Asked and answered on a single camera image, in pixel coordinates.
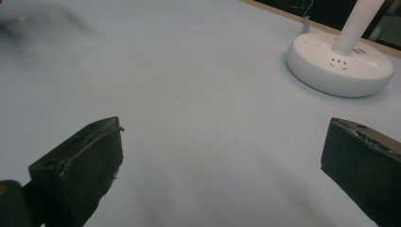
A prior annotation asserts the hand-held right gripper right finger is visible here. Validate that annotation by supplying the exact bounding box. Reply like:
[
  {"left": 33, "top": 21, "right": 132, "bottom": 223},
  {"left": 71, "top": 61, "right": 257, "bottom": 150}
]
[{"left": 320, "top": 117, "right": 401, "bottom": 227}]

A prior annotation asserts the white desk lamp with sockets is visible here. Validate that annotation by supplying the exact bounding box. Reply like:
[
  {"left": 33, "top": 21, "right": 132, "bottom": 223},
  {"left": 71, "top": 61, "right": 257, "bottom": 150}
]
[{"left": 286, "top": 0, "right": 395, "bottom": 98}]

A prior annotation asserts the white lamp cable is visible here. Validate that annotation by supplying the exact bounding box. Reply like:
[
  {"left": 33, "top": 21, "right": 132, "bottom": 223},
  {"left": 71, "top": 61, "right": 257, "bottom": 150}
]
[{"left": 302, "top": 0, "right": 315, "bottom": 34}]

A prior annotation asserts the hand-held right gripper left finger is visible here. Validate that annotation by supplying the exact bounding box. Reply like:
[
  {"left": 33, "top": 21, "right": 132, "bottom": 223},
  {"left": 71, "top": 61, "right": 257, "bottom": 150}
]
[{"left": 27, "top": 115, "right": 125, "bottom": 227}]

